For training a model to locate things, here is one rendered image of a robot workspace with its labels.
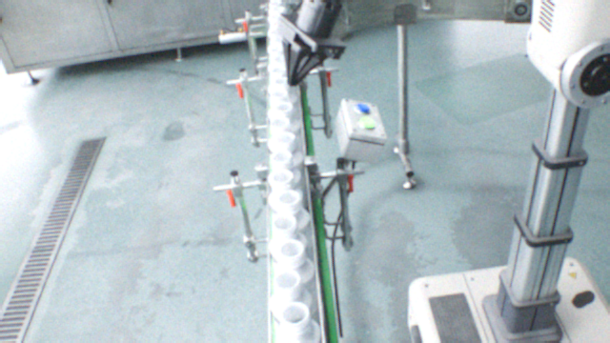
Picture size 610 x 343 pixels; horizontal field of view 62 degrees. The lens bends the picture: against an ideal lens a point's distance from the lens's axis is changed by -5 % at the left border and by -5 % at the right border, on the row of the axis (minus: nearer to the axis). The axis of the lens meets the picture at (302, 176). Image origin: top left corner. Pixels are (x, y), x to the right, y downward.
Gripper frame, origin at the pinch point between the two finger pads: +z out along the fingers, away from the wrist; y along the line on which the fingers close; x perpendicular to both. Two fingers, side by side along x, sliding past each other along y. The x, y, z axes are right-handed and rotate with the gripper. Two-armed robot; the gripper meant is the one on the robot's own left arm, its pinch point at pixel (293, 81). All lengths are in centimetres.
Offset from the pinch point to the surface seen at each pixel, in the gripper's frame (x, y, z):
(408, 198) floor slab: 149, -51, 94
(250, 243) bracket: 6.7, -1.8, 40.0
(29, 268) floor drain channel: 0, -127, 178
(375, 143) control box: 26.7, 1.2, 13.6
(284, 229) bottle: -4.2, 14.4, 18.3
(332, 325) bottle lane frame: 0.6, 27.8, 28.6
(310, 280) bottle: -6.0, 24.4, 19.1
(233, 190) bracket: 0.5, -5.4, 27.4
